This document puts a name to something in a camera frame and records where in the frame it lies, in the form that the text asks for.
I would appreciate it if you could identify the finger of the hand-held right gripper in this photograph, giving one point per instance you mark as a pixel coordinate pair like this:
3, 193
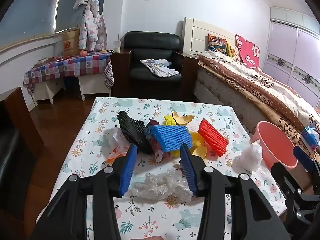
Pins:
285, 175
303, 156

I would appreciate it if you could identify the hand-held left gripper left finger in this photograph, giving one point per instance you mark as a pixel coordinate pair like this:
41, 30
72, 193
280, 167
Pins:
127, 170

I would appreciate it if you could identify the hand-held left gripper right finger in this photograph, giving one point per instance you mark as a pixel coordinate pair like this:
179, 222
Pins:
188, 172

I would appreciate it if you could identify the clear bubble wrap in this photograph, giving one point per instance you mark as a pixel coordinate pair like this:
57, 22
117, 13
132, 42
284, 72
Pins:
160, 185

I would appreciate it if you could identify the pink bucket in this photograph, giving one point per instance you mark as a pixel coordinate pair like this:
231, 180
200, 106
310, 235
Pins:
272, 145

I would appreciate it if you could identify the yellow foam net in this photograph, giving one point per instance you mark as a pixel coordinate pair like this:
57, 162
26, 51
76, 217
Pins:
197, 140

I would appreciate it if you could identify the white plastic bag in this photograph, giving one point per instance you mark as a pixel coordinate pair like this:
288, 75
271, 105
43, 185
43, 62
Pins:
116, 137
247, 158

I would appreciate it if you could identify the black foam net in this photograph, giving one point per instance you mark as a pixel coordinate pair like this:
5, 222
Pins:
132, 130

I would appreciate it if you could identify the blue foam net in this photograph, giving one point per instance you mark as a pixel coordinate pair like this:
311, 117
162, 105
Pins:
170, 136

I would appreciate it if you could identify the red foam net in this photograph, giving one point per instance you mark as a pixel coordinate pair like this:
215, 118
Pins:
212, 136

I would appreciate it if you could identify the red snack wrapper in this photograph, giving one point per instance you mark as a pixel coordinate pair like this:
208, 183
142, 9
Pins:
151, 130

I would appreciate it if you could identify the orange peel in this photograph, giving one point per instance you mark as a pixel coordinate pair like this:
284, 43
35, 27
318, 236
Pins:
187, 119
176, 117

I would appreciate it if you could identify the yellow wrapper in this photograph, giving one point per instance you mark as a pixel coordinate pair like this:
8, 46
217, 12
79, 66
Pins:
168, 120

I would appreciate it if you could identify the blue tissue pack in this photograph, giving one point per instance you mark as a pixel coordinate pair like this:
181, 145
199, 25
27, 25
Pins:
310, 136

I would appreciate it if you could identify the brown leaf pattern blanket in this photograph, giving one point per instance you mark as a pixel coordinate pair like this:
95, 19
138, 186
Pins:
275, 115

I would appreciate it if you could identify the floral tablecloth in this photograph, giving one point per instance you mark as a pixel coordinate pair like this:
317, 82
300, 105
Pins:
150, 215

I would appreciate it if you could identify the bed with white headboard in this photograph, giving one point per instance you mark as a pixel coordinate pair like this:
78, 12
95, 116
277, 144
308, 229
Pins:
225, 90

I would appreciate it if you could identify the crumpled light cloth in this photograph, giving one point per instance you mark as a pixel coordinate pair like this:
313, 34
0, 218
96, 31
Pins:
160, 67

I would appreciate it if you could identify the lilac wardrobe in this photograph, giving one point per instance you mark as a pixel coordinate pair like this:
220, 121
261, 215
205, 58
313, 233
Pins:
282, 45

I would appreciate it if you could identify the checkered tablecloth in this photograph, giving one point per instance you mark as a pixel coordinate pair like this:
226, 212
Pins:
75, 63

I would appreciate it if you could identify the dark wooden cabinet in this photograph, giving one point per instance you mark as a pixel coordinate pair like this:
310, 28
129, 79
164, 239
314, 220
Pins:
20, 120

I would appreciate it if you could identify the pink floral pillow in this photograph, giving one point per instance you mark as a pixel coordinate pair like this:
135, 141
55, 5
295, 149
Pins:
248, 50

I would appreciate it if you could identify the plastic cup with straw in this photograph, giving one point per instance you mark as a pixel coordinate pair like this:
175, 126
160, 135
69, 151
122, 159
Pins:
117, 47

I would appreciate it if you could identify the orange fruit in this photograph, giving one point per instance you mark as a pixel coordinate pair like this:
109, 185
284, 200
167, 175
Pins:
82, 53

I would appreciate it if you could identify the yellow floral pillow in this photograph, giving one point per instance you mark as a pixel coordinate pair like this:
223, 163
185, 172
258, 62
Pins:
233, 52

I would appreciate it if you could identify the black leather armchair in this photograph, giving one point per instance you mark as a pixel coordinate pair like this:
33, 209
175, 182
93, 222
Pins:
150, 45

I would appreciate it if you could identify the colourful patterned pillow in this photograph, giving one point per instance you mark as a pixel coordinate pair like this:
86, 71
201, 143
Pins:
217, 42

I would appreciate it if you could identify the brown paper bag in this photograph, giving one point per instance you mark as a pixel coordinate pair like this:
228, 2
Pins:
70, 43

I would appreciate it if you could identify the patterned puffer jacket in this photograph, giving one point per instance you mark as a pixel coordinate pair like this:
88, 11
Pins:
91, 27

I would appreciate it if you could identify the white hat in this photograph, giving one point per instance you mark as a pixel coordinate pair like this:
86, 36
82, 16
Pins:
80, 2

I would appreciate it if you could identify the window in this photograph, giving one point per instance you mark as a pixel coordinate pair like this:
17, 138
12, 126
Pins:
30, 12

